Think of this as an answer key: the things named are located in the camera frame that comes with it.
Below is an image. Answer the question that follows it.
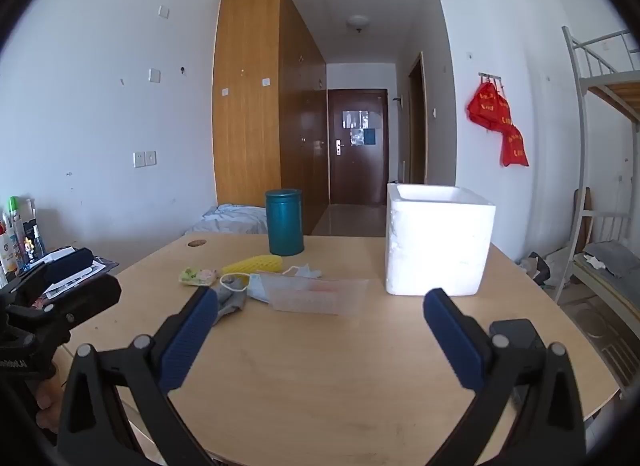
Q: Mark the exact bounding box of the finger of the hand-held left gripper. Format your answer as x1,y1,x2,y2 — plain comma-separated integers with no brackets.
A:
42,275,123,333
20,247,95,297

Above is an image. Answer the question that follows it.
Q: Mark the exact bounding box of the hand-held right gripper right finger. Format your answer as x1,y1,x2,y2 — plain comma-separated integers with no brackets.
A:
422,288,587,466

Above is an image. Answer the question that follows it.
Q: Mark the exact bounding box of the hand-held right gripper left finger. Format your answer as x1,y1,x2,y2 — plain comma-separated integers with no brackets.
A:
56,286,236,466

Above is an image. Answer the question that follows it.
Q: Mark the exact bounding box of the grey sock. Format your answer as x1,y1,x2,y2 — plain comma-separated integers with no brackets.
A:
212,273,251,327

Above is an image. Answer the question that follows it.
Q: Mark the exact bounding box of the green pink small packet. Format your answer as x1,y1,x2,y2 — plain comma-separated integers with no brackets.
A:
179,267,217,287

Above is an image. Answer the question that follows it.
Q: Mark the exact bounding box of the blue face mask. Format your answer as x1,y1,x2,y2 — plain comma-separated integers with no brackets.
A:
247,272,275,304

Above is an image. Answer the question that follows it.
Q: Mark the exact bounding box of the white foam box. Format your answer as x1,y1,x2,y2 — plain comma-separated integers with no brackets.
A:
385,183,496,297

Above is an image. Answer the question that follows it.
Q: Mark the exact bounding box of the white face mask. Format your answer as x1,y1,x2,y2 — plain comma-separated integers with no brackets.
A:
281,263,323,279

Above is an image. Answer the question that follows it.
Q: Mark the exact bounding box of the clear plastic bag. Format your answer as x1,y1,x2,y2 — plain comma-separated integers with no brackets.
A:
260,273,370,317

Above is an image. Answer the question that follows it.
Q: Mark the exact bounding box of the person's left hand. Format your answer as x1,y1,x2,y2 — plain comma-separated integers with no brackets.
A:
37,378,66,432

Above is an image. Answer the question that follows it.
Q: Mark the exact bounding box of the white printed sheet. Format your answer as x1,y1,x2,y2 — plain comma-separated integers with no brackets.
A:
42,251,108,297

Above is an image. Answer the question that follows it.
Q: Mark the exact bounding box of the row of toiletry bottles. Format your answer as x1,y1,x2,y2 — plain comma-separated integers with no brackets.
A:
0,196,47,287

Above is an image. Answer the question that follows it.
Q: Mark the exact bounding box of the dark crumpled bag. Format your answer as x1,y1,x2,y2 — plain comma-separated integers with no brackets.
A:
517,252,551,283

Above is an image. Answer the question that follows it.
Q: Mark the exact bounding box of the crumpled pale bedsheet bundle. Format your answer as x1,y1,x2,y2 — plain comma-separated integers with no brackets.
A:
185,203,268,235

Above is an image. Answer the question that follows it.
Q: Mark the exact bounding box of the teal cylindrical canister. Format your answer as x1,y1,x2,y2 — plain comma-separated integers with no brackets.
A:
265,189,305,257

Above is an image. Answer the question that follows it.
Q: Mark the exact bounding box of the grey bed mattress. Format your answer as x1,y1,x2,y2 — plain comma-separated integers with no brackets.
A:
572,253,640,309

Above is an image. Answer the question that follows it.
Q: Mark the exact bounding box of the leaning wooden board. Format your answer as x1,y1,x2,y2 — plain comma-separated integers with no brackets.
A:
572,188,593,251

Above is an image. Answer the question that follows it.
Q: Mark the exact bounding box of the dark brown entrance door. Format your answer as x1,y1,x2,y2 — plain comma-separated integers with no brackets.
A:
327,88,389,207

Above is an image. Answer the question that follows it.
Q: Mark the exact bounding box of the red fabric bag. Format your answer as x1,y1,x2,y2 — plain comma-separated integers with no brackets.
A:
501,125,530,167
467,80,511,131

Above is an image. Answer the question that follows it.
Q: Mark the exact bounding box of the brown side door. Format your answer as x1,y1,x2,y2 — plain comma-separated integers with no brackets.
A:
407,52,427,184

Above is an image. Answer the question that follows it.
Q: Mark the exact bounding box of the wooden wardrobe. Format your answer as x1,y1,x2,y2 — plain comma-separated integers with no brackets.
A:
212,0,328,237

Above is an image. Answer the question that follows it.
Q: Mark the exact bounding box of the white metal bunk bed frame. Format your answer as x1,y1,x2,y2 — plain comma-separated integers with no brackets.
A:
562,26,640,307

